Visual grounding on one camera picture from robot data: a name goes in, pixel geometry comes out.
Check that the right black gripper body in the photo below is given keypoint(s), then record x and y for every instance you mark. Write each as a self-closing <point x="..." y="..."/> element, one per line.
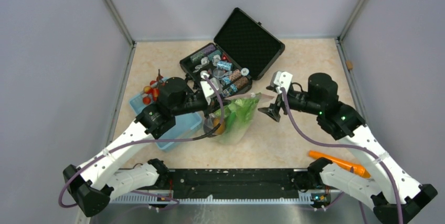
<point x="299" y="100"/>

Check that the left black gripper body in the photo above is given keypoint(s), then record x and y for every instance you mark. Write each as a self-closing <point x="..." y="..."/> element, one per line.
<point x="193" y="103"/>

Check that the green napa cabbage toy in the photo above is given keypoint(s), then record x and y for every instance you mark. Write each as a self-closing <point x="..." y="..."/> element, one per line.
<point x="238" y="118"/>

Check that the orange brown fruit toy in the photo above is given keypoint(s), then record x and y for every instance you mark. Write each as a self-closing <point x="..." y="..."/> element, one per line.
<point x="218" y="125"/>

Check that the clear zip top bag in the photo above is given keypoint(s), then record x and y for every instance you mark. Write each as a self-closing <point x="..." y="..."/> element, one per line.
<point x="264" y="98"/>

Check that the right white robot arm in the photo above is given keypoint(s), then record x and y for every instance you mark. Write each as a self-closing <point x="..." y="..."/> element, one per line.
<point x="390" y="192"/>

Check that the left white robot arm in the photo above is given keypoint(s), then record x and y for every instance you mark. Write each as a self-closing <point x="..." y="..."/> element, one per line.
<point x="94" y="183"/>

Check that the red cherry tomato bunch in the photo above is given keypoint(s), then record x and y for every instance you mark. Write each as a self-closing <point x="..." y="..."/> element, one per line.
<point x="151" y="93"/>

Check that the light blue plastic basket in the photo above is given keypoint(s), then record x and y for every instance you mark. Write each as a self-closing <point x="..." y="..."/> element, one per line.
<point x="174" y="128"/>

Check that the white single poker chip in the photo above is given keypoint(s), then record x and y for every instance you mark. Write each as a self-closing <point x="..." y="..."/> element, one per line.
<point x="244" y="71"/>

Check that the clear round dealer button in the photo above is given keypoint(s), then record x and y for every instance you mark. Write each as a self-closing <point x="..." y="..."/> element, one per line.
<point x="218" y="73"/>

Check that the black poker chip case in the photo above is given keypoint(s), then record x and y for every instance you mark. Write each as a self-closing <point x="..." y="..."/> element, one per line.
<point x="241" y="42"/>

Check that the orange marker pen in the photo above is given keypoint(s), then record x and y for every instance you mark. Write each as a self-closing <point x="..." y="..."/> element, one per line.
<point x="357" y="168"/>

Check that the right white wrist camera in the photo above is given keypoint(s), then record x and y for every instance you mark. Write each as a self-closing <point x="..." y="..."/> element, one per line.
<point x="281" y="80"/>

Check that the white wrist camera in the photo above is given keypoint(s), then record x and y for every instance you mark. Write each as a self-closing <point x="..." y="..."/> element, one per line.
<point x="281" y="80"/>
<point x="209" y="85"/>

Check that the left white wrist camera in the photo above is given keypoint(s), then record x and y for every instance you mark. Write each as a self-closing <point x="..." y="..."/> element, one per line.
<point x="209" y="85"/>

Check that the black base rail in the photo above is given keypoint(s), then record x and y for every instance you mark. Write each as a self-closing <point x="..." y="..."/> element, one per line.
<point x="258" y="183"/>

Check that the white cable duct strip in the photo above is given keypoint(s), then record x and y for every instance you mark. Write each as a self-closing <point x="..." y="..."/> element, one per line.
<point x="133" y="198"/>

